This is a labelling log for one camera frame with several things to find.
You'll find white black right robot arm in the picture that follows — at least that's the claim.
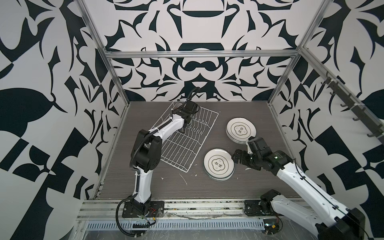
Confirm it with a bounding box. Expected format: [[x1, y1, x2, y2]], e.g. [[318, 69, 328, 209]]
[[232, 137, 367, 240]]

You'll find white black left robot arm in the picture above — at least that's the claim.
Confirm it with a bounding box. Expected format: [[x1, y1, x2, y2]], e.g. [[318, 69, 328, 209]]
[[129, 87, 201, 215]]

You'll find stack of unloaded plates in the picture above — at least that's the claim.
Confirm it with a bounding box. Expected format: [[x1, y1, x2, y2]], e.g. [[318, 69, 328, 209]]
[[227, 132, 251, 145]]

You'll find white wire dish rack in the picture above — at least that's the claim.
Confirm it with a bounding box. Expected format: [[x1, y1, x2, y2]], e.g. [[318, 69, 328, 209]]
[[161, 107, 219, 173]]

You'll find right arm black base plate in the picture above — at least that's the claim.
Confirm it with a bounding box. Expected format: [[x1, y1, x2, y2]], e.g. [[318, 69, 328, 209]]
[[244, 200, 271, 217]]

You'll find black corrugated cable conduit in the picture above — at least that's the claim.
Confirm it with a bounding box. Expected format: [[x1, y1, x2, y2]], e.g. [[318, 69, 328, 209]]
[[115, 131, 151, 238]]

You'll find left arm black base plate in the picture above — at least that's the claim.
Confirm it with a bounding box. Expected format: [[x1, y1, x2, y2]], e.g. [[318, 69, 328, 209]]
[[122, 200, 165, 218]]

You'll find aluminium cage frame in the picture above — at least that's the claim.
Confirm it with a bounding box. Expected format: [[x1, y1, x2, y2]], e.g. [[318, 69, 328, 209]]
[[74, 0, 384, 142]]

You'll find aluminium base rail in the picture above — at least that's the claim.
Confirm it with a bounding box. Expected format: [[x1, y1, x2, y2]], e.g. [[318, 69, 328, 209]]
[[77, 199, 246, 221]]

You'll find white slotted cable duct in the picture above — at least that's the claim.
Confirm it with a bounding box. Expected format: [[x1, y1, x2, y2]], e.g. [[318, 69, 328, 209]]
[[85, 218, 266, 231]]

